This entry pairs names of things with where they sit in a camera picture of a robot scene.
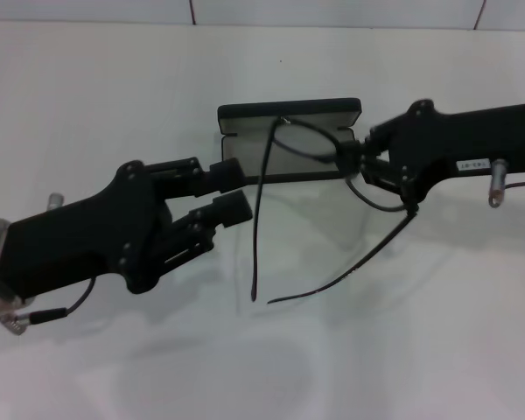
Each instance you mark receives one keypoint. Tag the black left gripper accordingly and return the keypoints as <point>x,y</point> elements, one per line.
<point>79,236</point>

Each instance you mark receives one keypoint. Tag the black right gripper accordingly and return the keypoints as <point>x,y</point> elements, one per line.
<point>464,140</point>

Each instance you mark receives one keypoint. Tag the black glasses case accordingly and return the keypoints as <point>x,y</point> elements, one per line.
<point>245,107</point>

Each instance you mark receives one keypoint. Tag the black glasses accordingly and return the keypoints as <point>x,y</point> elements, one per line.
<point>389,236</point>

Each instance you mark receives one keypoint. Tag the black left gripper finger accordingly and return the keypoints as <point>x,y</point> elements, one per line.
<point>234,210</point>
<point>225,175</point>

